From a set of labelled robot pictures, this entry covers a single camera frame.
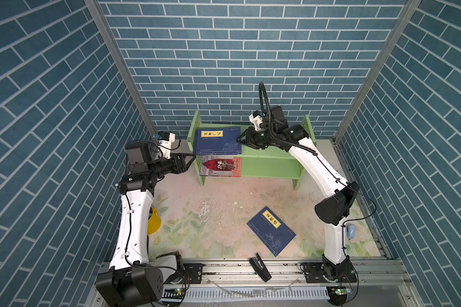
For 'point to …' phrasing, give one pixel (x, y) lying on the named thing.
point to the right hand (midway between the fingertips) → (235, 138)
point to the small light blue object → (351, 231)
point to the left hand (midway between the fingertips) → (190, 155)
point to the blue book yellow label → (217, 141)
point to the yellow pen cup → (153, 222)
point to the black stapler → (260, 267)
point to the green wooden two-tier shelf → (257, 163)
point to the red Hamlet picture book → (221, 165)
